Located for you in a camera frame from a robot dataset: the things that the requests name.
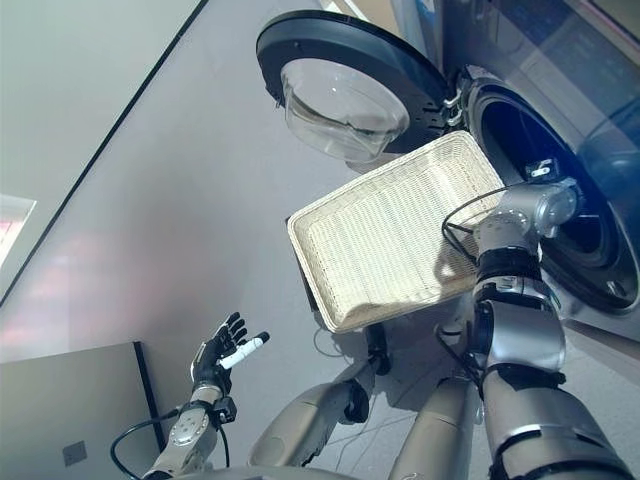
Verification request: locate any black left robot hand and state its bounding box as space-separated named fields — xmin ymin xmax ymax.
xmin=189 ymin=312 xmax=271 ymax=396

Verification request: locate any grey box with black edge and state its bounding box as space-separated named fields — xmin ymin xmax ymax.
xmin=0 ymin=341 xmax=166 ymax=480

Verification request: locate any white wicker basket tray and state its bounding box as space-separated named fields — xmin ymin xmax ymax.
xmin=287 ymin=130 xmax=505 ymax=334

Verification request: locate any grey socket plate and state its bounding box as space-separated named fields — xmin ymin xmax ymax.
xmin=62 ymin=439 xmax=90 ymax=466

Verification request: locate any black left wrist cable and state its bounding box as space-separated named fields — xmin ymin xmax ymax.
xmin=109 ymin=407 xmax=231 ymax=474

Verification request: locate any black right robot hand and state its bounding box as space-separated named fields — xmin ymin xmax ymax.
xmin=524 ymin=158 xmax=556 ymax=180

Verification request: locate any silver front-load washing machine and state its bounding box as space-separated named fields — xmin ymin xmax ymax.
xmin=439 ymin=0 xmax=640 ymax=346

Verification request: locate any round glass washer door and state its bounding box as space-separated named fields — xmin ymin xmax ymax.
xmin=255 ymin=10 xmax=451 ymax=164

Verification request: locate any silver right robot leg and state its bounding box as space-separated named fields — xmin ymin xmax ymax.
xmin=387 ymin=319 xmax=489 ymax=480

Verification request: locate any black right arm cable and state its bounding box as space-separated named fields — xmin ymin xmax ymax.
xmin=441 ymin=187 xmax=506 ymax=266

